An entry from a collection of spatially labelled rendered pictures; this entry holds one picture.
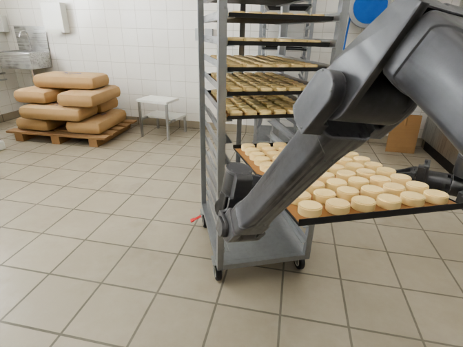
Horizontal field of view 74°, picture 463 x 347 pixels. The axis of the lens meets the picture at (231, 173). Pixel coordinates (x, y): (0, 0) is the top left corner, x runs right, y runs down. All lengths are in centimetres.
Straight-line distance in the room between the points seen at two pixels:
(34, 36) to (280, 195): 483
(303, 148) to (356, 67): 12
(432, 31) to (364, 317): 149
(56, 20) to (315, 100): 453
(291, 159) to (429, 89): 20
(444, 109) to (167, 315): 143
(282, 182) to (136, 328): 122
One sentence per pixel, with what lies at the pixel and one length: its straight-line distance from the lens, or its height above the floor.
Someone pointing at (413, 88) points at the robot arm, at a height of 113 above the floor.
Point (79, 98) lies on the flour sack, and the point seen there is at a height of 52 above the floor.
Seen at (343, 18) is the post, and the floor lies 123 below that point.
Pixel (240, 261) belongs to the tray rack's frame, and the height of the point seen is 15.
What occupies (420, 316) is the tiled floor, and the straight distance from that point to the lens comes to 179.
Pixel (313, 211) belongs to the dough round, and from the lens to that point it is 65.
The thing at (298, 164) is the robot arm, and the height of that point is 102.
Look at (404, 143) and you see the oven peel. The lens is 392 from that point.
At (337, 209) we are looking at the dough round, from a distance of 68.
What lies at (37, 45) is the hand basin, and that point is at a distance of 511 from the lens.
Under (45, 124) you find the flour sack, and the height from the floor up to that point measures 21.
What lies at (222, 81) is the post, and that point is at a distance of 118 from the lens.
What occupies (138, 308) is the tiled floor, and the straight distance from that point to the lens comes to 162.
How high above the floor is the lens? 117
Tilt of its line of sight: 24 degrees down
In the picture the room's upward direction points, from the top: 1 degrees clockwise
